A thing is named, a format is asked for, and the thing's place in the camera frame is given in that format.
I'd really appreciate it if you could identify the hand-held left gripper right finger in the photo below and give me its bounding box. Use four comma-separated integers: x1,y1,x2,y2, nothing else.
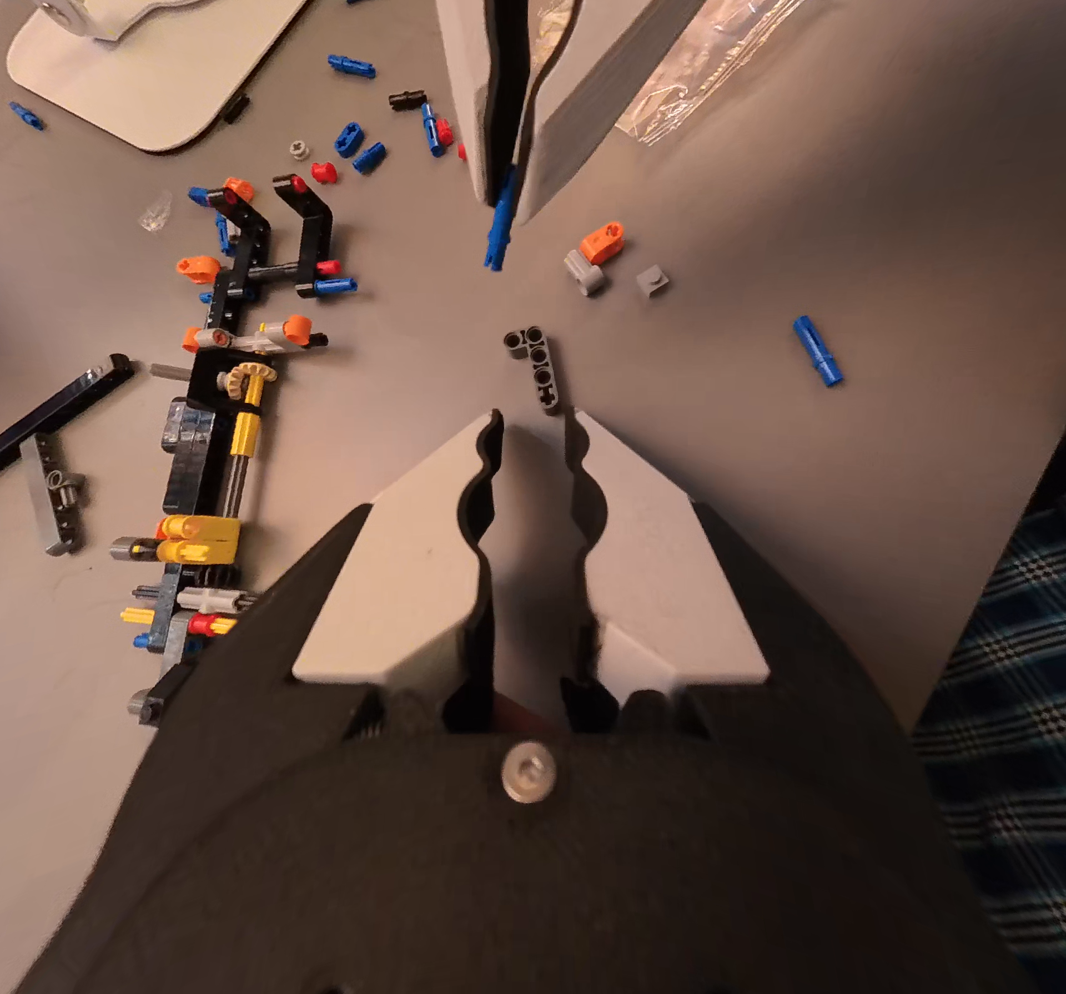
560,410,771,734

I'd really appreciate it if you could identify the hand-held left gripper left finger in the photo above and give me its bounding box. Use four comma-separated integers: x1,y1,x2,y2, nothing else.
291,410,506,734

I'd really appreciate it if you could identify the lego chassis assembly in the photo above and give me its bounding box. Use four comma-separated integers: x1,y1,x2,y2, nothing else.
110,174,361,729

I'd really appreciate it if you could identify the dark grey L-shaped lego beam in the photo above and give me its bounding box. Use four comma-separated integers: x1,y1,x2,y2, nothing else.
503,325,564,416

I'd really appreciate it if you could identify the group of small lego pins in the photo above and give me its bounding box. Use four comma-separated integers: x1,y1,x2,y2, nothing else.
312,0,469,183

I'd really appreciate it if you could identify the orange and grey lego piece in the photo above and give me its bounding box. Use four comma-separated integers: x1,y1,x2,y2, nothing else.
564,221,626,298

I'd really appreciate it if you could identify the long black lego beam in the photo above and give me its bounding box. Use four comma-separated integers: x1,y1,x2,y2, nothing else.
0,355,136,472

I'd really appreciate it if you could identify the clear plastic bag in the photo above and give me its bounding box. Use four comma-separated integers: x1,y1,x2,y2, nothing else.
533,0,867,148

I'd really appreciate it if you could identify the white book stand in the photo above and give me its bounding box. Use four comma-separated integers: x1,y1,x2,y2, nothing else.
0,0,368,154

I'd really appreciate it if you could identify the person's plaid shirt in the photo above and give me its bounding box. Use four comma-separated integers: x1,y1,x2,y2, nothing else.
912,470,1066,994

